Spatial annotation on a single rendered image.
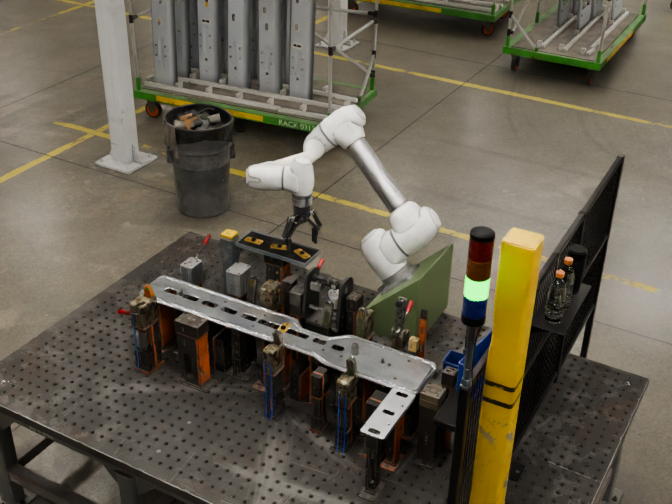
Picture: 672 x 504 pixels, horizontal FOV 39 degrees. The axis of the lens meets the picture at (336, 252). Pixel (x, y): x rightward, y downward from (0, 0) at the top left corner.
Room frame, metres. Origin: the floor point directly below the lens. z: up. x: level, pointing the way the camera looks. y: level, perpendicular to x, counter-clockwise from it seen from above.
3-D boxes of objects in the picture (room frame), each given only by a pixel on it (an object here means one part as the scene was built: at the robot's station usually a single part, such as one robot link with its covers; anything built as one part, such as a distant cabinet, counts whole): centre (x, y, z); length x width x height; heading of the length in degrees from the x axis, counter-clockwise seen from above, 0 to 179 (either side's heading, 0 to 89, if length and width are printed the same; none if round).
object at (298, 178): (3.61, 0.16, 1.55); 0.13 x 0.11 x 0.16; 86
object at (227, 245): (3.78, 0.49, 0.92); 0.08 x 0.08 x 0.44; 62
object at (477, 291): (2.22, -0.39, 1.90); 0.07 x 0.07 x 0.06
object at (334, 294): (3.39, 0.03, 0.94); 0.18 x 0.13 x 0.49; 62
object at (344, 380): (2.89, -0.05, 0.87); 0.12 x 0.09 x 0.35; 152
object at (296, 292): (3.45, 0.15, 0.89); 0.13 x 0.11 x 0.38; 152
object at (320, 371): (2.98, 0.05, 0.84); 0.11 x 0.08 x 0.29; 152
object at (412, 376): (3.26, 0.24, 1.00); 1.38 x 0.22 x 0.02; 62
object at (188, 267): (3.68, 0.66, 0.88); 0.11 x 0.10 x 0.36; 152
